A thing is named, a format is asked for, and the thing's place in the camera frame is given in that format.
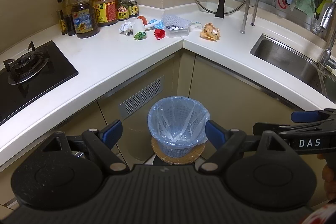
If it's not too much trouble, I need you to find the grey cabinet vent grille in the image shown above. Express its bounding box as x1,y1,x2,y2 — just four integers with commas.
118,76,165,120

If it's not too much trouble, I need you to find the red plastic wrapper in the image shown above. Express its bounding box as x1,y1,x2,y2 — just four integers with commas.
154,29,166,40

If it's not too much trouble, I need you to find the white paper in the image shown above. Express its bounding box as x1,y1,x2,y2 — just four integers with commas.
119,21,134,36

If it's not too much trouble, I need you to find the orange mesh net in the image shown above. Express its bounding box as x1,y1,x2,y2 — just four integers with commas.
138,16,147,26

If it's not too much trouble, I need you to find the round wooden stool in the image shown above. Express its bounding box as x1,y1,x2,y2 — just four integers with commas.
151,137,205,165

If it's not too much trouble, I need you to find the green white medicine box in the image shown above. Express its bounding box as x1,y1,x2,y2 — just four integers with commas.
189,21,203,31

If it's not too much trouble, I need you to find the person's right hand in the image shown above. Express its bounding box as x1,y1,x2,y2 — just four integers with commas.
322,164,336,201

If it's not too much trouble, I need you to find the yellow green hanging tool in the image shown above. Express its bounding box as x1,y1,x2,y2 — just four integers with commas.
316,0,331,15

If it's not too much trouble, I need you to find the dark oil bottle blue label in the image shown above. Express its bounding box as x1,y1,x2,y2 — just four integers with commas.
71,0,99,39

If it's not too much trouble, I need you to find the black gas stove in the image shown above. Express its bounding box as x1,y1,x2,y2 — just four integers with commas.
1,40,78,124

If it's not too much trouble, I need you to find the yellow cap sauce bottle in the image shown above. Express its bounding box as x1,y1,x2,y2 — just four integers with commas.
62,0,76,36

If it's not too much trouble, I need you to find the green wrapper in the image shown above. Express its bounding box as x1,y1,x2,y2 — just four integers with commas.
133,31,146,40

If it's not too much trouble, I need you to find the stainless steel sink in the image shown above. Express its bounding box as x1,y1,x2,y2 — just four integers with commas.
250,35,336,102

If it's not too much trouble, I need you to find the blue white medicine box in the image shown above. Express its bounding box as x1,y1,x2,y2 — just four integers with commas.
164,26,189,38

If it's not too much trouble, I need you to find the oil bottle red handle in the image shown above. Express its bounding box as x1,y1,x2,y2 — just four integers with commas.
94,0,118,27

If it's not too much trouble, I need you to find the blue lined trash basket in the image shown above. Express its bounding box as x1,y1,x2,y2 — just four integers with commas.
147,96,210,148

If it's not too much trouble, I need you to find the white bottle brush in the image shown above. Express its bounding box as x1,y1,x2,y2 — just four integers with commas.
144,23,155,30

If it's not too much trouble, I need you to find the small jar checkered lid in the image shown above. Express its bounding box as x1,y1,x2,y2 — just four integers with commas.
128,0,139,18

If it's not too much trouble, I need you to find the small dark sauce bottle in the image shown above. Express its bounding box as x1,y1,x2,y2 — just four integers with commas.
57,0,68,35

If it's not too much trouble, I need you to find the white foam fruit net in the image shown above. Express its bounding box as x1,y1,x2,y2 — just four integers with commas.
162,14,191,30

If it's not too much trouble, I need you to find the orange snack bag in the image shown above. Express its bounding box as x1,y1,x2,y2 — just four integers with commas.
200,23,221,41

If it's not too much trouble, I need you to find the soybean paste jar black lid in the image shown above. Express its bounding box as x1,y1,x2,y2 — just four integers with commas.
116,0,129,20

